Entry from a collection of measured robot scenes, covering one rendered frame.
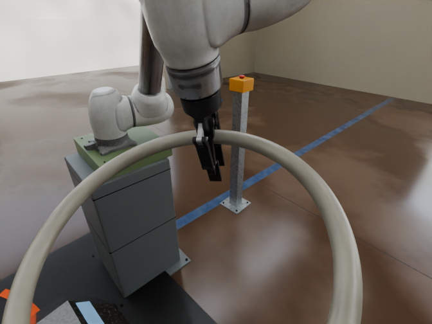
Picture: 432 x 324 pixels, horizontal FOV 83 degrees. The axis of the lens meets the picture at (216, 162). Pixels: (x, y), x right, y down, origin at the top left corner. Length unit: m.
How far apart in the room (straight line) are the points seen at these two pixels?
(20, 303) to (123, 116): 0.91
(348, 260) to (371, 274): 1.67
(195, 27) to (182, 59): 0.05
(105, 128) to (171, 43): 0.90
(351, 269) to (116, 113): 1.08
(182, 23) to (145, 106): 0.87
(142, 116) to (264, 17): 0.91
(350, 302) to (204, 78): 0.34
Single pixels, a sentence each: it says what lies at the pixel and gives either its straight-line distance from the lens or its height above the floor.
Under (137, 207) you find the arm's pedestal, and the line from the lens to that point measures 1.33.
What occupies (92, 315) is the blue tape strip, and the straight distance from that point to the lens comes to 0.75.
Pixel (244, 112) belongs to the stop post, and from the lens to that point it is 1.79.
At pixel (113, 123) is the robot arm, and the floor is 1.01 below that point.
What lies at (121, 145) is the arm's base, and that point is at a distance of 1.28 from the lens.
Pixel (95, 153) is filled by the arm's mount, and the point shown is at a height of 0.88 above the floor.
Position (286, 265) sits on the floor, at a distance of 1.85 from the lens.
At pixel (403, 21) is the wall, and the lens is 6.42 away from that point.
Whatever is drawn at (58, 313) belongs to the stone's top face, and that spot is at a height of 0.84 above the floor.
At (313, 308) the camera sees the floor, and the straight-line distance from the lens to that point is 1.72.
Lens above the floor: 1.42
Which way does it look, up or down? 30 degrees down
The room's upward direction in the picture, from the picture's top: straight up
